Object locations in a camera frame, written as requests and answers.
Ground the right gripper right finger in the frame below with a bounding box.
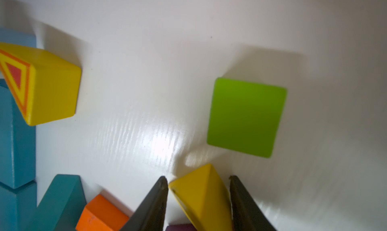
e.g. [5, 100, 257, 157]
[229, 175, 276, 231]

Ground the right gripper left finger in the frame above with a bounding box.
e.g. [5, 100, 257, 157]
[121, 176, 169, 231]

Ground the dark purple triangle block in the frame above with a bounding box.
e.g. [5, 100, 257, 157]
[166, 224, 197, 231]

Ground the yellow small block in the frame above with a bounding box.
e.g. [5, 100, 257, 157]
[168, 163, 233, 231]

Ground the orange rectangular block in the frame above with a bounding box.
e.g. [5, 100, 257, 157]
[76, 194, 130, 231]

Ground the teal wedge block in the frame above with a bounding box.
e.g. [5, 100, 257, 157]
[26, 174, 87, 231]

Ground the green cube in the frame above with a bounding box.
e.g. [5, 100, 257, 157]
[207, 77, 287, 158]

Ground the teal long block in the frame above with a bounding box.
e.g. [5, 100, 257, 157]
[1, 79, 36, 189]
[1, 181, 37, 231]

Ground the light blue cube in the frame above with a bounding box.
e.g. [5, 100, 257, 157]
[0, 28, 37, 48]

